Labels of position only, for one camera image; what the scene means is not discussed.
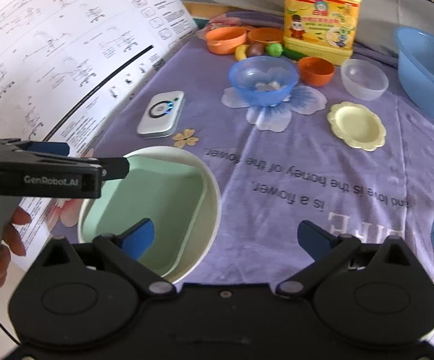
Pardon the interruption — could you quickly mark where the pale yellow scalloped plate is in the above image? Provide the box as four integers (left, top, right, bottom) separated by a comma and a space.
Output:
327, 102, 387, 152

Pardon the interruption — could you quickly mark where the brown toy fruit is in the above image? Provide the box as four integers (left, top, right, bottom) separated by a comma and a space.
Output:
245, 41, 266, 58

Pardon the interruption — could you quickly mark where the blue plastic basin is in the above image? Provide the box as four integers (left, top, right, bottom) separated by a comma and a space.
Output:
394, 27, 434, 119

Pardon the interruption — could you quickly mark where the orange toy cup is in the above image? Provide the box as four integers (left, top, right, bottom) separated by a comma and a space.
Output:
205, 27, 247, 55
248, 28, 283, 46

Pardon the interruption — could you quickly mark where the blue translucent bowl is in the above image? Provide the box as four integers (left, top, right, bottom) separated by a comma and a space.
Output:
228, 56, 300, 107

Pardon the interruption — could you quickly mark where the purple floral cloth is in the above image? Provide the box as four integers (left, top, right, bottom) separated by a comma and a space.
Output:
43, 10, 434, 360

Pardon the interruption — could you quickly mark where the green toy vegetable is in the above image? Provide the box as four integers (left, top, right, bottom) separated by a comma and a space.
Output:
265, 43, 306, 60

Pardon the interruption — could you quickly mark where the orange plastic bowl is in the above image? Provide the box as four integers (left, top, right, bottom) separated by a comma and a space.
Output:
297, 56, 336, 87

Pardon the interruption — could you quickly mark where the white instruction sheet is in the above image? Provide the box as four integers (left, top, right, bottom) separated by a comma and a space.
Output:
0, 0, 199, 271

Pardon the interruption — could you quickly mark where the person left hand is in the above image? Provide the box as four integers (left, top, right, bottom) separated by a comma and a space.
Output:
0, 207, 31, 288

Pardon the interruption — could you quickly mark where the yellow toy banana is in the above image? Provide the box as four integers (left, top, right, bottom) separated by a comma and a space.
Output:
234, 44, 249, 61

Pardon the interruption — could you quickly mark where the yellow detergent bottle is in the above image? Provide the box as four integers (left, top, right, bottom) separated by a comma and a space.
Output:
283, 0, 362, 66

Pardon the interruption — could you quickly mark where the white small device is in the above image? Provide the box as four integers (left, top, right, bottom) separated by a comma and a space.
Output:
136, 91, 185, 138

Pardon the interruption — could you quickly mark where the clear plastic bowl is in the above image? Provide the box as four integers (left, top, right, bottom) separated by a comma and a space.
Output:
340, 58, 389, 101

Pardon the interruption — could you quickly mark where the green square plate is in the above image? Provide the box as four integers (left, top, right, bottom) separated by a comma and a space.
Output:
79, 155, 207, 276

